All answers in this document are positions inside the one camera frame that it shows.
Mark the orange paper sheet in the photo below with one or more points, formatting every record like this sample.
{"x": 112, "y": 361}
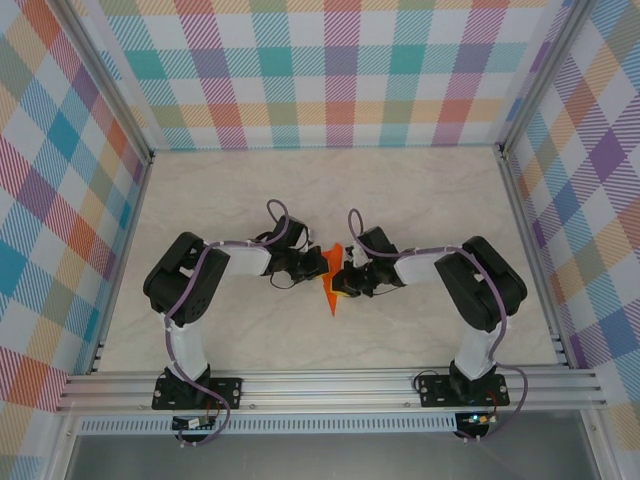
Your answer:
{"x": 332, "y": 302}

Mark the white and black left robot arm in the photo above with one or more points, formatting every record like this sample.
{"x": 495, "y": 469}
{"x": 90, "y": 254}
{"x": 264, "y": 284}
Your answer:
{"x": 245, "y": 260}

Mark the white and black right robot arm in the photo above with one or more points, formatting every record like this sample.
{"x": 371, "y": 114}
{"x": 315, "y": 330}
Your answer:
{"x": 425, "y": 270}

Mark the aluminium side rail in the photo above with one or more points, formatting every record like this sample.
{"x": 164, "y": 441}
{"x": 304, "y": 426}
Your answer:
{"x": 560, "y": 350}
{"x": 97, "y": 357}

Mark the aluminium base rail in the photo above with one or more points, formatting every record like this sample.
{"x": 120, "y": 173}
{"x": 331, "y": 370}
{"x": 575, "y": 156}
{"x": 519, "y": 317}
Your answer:
{"x": 325, "y": 390}

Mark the aluminium corner post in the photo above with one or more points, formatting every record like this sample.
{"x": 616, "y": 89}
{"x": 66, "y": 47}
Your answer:
{"x": 107, "y": 80}
{"x": 542, "y": 85}

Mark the grey metal shelf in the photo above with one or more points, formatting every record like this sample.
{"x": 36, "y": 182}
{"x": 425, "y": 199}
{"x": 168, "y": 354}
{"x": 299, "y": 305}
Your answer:
{"x": 325, "y": 457}

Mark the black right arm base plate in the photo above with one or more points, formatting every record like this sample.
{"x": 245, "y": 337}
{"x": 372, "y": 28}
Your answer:
{"x": 430, "y": 395}

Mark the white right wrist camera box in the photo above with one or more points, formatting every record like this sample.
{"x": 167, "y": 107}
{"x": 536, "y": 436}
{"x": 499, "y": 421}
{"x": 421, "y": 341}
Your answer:
{"x": 357, "y": 255}

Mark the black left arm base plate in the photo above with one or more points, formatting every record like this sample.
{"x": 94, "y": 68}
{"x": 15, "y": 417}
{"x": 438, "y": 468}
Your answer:
{"x": 234, "y": 386}

